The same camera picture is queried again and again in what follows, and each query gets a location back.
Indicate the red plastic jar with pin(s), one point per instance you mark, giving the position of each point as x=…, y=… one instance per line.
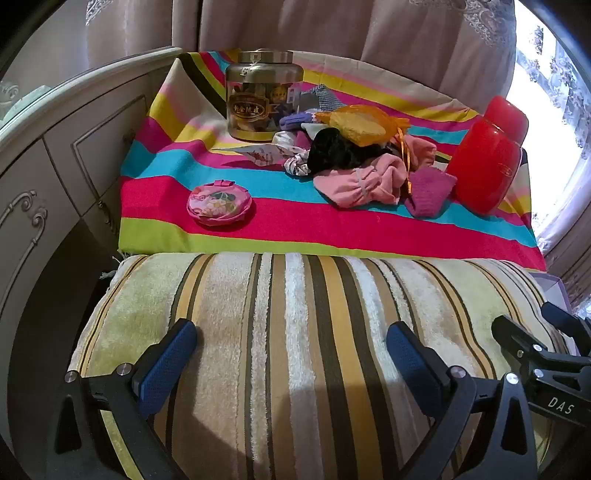
x=480, y=166

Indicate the purple knit glove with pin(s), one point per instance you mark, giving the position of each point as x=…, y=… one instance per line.
x=295, y=121

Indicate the black fuzzy cloth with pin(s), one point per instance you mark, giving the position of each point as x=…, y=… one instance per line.
x=337, y=147

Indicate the clear jar with gold lid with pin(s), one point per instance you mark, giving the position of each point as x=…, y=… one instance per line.
x=263, y=101

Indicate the magenta sock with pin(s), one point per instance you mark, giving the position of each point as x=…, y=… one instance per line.
x=429, y=194

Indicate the white floral scrunchie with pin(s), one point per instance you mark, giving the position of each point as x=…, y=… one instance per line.
x=298, y=164

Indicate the multicolour striped cloth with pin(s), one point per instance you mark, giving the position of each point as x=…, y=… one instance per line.
x=323, y=221

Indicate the white paper packet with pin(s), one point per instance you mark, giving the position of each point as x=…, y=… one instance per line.
x=261, y=154

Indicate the white carved dresser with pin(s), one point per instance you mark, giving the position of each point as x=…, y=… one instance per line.
x=60, y=152

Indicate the pink round floral pouch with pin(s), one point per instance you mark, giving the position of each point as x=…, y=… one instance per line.
x=217, y=205

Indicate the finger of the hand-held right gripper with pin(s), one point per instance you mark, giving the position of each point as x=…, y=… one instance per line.
x=521, y=344
x=565, y=321

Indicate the white crumpled cloth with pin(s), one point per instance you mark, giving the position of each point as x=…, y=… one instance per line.
x=286, y=138

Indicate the purple storage box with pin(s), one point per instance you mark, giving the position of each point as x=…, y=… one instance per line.
x=549, y=286

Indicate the orange organza bag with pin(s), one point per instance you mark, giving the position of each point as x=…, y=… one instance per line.
x=364, y=124

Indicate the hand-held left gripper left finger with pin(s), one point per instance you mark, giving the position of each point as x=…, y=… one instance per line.
x=166, y=364

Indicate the window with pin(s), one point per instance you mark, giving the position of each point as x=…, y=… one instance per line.
x=531, y=55

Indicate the grey checkered cloth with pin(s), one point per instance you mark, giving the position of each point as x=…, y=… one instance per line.
x=321, y=97

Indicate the striped fuzzy towel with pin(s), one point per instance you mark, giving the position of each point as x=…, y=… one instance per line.
x=295, y=323

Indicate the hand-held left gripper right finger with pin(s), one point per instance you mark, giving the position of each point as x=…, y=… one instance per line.
x=412, y=364

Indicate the beige curtain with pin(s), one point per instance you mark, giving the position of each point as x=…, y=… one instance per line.
x=369, y=37

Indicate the pink cloth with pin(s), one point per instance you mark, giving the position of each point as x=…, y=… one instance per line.
x=364, y=180

